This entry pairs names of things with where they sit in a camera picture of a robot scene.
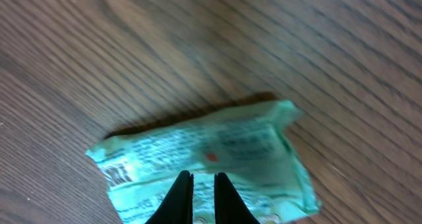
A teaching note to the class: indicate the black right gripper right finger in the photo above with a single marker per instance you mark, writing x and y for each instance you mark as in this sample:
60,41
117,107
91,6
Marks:
228,205

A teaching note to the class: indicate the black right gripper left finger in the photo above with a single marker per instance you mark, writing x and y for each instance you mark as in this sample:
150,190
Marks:
177,206

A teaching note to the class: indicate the light blue wipes pack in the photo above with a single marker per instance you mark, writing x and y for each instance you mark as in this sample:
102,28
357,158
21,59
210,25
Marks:
247,143

